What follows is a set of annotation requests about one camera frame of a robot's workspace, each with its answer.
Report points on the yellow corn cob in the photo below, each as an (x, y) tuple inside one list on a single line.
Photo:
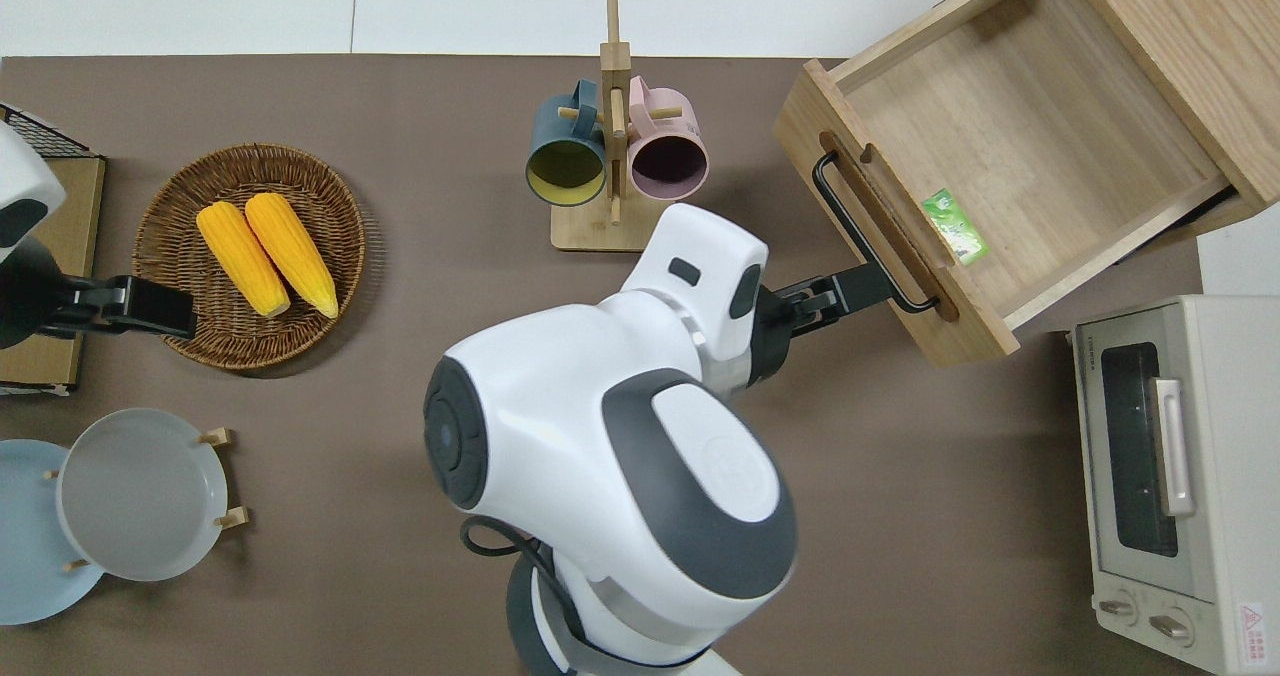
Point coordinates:
[(290, 251), (242, 259)]

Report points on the cream toaster oven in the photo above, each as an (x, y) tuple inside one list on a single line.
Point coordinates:
[(1240, 436)]

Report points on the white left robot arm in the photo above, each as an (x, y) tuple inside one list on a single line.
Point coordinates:
[(20, 186)]

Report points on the grey plate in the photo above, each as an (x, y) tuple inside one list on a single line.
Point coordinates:
[(140, 496)]

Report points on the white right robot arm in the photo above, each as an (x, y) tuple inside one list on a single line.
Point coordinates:
[(560, 416)]

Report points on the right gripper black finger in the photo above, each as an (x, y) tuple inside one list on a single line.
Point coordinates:
[(863, 286)]

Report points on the brown table mat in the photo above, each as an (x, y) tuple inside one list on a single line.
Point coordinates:
[(330, 456)]

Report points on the wooden mug rack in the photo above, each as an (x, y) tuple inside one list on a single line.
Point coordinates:
[(612, 231)]

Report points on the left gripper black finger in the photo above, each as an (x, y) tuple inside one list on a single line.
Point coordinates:
[(160, 318), (160, 296)]

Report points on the green packet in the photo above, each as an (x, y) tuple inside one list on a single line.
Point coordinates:
[(955, 226)]

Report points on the silver oven knob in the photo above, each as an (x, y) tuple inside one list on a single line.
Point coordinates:
[(1170, 628), (1117, 608)]

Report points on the pink mug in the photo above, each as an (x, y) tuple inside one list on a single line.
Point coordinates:
[(665, 121)]

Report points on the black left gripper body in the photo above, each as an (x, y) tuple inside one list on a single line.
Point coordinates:
[(95, 303)]

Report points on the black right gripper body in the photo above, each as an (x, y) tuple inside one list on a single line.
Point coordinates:
[(810, 304)]

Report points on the wooden plate rack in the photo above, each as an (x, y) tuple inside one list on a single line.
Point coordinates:
[(215, 437)]

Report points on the round wicker basket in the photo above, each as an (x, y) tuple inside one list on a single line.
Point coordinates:
[(180, 206)]

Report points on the wooden drawer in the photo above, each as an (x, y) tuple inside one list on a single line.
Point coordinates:
[(1030, 126)]

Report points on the light blue plate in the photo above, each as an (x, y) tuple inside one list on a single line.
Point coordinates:
[(25, 546)]

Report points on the teal mug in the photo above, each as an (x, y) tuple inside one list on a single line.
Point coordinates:
[(555, 121)]

